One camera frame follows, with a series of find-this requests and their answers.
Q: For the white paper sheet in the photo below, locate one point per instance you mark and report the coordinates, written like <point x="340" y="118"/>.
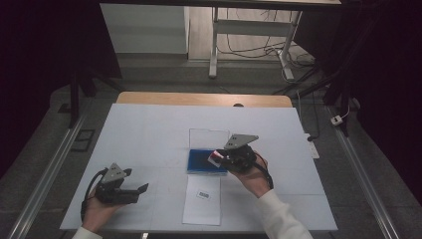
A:
<point x="202" y="209"/>

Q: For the white desk frame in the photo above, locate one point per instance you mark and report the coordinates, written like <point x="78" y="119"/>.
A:
<point x="249" y="27"/>

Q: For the black stand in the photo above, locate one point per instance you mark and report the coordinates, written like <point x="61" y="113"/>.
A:
<point x="74" y="99"/>

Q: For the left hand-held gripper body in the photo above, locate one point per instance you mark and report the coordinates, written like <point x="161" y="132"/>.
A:
<point x="114" y="191"/>

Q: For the aluminium floor rail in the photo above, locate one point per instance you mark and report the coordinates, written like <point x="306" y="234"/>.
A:
<point x="43" y="179"/>
<point x="365" y="179"/>

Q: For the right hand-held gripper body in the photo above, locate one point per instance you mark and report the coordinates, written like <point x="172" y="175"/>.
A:
<point x="240" y="156"/>

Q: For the black curtain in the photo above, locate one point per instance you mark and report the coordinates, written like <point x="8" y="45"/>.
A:
<point x="43" y="59"/>
<point x="381" y="66"/>

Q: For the person's right hand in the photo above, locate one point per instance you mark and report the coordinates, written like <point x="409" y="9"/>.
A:
<point x="253" y="181"/>

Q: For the person's left hand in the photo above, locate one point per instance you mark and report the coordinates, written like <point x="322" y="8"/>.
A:
<point x="98" y="214"/>

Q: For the wooden table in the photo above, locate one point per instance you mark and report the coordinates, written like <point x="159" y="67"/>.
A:
<point x="199" y="99"/>

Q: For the black floor socket frame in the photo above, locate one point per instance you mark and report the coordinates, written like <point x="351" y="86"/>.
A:
<point x="83" y="140"/>

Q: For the blue ink pad clear case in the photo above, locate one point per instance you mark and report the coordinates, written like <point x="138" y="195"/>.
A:
<point x="202" y="162"/>

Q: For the white panel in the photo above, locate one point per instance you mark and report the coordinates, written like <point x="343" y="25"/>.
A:
<point x="146" y="30"/>

